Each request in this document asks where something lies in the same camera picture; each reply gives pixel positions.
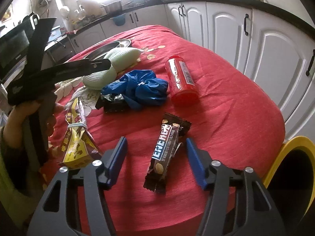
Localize yellow snack packet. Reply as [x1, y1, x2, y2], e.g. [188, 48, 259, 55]
[59, 98, 102, 169]

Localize green foam net bundle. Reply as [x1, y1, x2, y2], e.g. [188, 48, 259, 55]
[82, 47, 144, 90]

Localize dark foil wrapper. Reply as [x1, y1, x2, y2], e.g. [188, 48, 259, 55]
[95, 94, 130, 113]

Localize blue glove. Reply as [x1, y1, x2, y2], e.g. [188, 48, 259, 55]
[101, 70, 168, 109]

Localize brown energy bar wrapper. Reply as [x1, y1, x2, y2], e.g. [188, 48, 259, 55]
[143, 112, 191, 195]

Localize red plastic bottle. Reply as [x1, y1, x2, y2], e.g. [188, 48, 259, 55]
[165, 55, 199, 107]

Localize green sleeve left forearm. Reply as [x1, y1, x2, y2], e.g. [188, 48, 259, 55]
[1, 127, 43, 229]

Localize yellow rimmed trash bin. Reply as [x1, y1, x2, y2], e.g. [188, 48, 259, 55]
[263, 136, 314, 220]

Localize left hand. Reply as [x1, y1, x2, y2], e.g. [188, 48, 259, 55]
[3, 96, 65, 150]

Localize metal bowl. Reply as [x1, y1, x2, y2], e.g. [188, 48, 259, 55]
[84, 41, 120, 61]

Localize large metal plate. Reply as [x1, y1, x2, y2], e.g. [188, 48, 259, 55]
[84, 39, 131, 61]

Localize black microwave oven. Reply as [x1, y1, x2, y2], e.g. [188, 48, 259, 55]
[1, 26, 34, 80]

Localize blue hanging basin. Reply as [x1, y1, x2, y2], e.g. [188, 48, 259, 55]
[112, 13, 125, 27]

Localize steel cooking pot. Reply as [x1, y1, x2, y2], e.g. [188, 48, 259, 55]
[100, 0, 123, 14]

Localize red floral tablecloth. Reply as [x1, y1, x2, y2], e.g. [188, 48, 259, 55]
[40, 24, 286, 236]

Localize white lower cabinets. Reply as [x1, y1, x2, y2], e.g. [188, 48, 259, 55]
[70, 1, 314, 139]

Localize black countertop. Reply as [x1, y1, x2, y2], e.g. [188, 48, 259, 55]
[44, 0, 315, 52]

